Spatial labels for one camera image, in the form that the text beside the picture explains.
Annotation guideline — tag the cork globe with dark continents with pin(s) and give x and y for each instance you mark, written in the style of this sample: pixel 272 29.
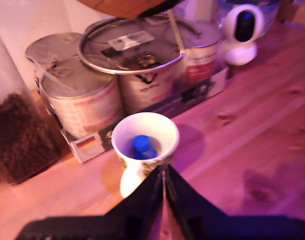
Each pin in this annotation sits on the cork globe with dark continents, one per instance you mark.
pixel 122 7

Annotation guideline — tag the clear jar with white lid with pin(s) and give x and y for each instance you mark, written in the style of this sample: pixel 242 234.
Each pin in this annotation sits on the clear jar with white lid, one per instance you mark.
pixel 20 130

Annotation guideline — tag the cardboard can tray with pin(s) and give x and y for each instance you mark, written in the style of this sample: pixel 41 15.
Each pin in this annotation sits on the cardboard can tray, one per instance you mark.
pixel 192 92

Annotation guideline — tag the tin can black V logo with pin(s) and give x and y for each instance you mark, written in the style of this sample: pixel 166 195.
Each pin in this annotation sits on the tin can black V logo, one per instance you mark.
pixel 145 85

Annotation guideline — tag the small white round camera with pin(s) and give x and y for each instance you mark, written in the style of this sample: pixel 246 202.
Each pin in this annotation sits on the small white round camera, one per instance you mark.
pixel 242 50

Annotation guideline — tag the blue coffee capsule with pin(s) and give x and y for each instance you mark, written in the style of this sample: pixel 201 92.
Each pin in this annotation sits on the blue coffee capsule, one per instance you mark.
pixel 143 147

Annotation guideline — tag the white mug with tree print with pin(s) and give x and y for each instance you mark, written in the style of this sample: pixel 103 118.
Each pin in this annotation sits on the white mug with tree print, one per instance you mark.
pixel 167 135

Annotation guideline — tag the wooden furniture piece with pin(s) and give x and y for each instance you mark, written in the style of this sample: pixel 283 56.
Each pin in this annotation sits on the wooden furniture piece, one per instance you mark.
pixel 286 10

